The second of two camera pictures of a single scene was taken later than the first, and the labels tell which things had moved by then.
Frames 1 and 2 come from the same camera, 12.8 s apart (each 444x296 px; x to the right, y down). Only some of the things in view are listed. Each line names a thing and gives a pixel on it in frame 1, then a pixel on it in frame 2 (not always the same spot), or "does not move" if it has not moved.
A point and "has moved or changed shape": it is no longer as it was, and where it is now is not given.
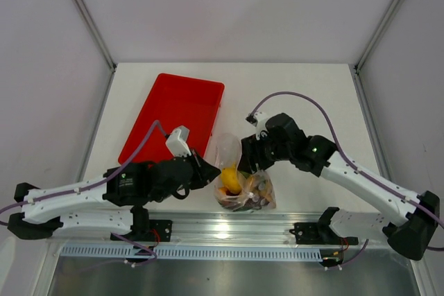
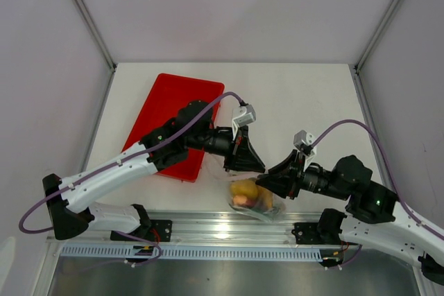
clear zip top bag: x=236 y=190 has moved or changed shape
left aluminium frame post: x=85 y=14 does not move
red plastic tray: x=175 y=101 does not move
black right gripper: x=251 y=154 -> x=283 y=178
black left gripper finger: x=205 y=172 -> x=245 y=157
